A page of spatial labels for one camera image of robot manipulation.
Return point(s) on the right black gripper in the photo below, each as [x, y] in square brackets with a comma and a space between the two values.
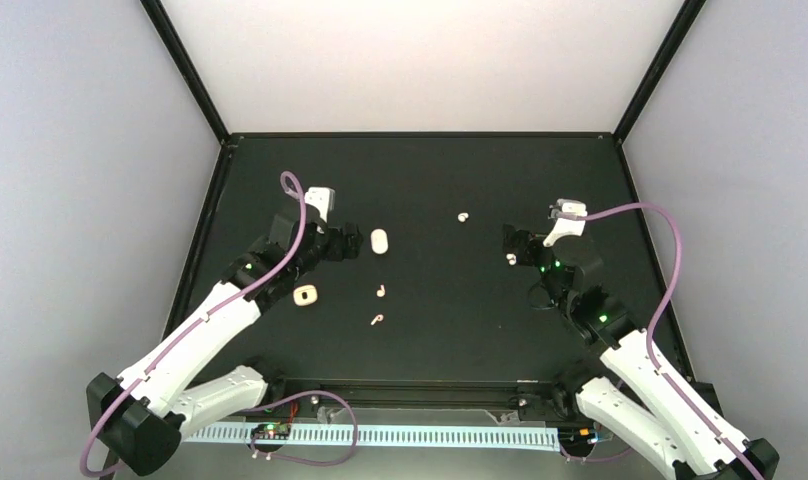
[511, 236]

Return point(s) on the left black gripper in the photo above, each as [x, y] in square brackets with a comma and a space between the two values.
[335, 250]

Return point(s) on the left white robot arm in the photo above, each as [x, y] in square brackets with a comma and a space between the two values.
[144, 413]

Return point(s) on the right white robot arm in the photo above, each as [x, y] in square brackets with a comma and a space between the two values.
[629, 386]

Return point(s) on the beige square charging case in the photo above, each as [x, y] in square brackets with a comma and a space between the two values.
[305, 295]

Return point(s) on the small circuit board right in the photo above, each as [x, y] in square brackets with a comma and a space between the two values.
[582, 435]

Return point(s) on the small circuit board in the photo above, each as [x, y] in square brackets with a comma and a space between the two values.
[582, 435]
[270, 432]

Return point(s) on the small circuit board left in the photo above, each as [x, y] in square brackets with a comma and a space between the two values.
[270, 432]

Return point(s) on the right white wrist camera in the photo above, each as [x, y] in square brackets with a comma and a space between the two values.
[569, 218]

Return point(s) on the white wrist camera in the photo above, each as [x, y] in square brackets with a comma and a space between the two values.
[322, 199]
[569, 218]

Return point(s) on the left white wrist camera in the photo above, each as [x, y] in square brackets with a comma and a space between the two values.
[322, 199]

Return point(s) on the black front rail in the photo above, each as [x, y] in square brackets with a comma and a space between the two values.
[424, 394]

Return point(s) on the white perforated cable tray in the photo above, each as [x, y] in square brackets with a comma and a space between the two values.
[417, 436]

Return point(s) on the left black frame post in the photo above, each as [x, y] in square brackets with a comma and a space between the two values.
[164, 27]

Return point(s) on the black frame post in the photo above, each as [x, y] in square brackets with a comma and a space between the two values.
[164, 27]
[677, 32]

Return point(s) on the right black frame post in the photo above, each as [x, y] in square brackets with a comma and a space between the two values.
[677, 32]

